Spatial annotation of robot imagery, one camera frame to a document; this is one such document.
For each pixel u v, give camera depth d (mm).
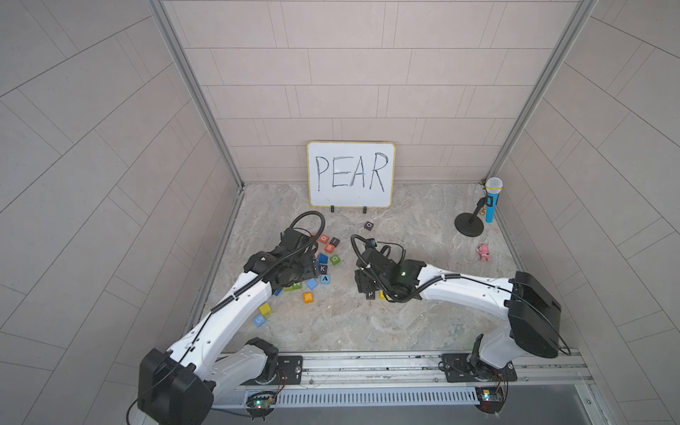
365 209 1059
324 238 970
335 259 913
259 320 787
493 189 835
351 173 1016
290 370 711
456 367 719
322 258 920
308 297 825
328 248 952
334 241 965
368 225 1018
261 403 639
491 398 678
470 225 1016
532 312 446
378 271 598
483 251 934
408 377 707
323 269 889
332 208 1057
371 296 841
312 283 867
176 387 357
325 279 867
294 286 853
